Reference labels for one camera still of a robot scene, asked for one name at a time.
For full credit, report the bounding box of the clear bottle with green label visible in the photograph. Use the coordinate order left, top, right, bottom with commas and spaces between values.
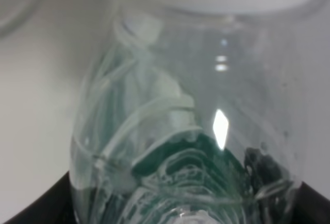
70, 0, 325, 223

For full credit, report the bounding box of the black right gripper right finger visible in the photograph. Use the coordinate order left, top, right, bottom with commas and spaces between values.
291, 182, 330, 224

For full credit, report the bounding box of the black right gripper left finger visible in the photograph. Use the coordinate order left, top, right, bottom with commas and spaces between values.
6, 173, 76, 224

